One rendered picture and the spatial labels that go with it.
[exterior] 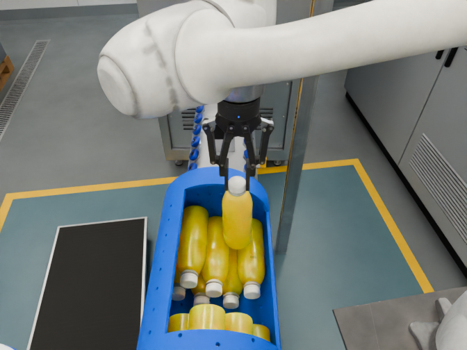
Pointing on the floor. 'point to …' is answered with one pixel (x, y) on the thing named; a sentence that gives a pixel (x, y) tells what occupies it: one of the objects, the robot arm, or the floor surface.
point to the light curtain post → (299, 141)
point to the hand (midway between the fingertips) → (237, 175)
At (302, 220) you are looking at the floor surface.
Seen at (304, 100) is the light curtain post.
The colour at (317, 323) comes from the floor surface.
